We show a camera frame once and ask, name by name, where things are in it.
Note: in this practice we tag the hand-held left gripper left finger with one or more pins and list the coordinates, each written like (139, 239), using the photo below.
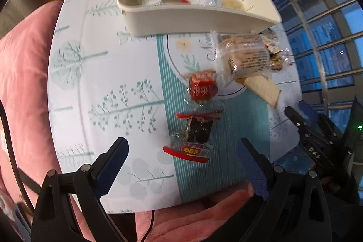
(110, 171)

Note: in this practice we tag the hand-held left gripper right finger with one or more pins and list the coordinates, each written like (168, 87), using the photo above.
(255, 171)

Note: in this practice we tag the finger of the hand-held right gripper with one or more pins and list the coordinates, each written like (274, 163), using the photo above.
(307, 110)
(295, 118)

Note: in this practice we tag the beige packet with orange end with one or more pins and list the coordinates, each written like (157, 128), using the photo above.
(263, 89)

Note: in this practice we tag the clear nut packet red edge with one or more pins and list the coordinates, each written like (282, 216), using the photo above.
(279, 60)

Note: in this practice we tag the black candy packet red label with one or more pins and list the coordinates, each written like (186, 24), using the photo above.
(195, 131)

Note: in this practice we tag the clear brown cake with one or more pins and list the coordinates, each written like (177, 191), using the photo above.
(246, 55)

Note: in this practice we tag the metal window railing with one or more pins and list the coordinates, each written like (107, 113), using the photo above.
(317, 55)

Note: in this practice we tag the pink fleece garment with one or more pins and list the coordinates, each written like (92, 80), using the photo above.
(184, 216)

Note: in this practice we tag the tree print tablecloth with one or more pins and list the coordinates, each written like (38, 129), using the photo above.
(113, 74)

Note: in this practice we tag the pink blanket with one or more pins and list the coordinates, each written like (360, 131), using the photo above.
(22, 74)

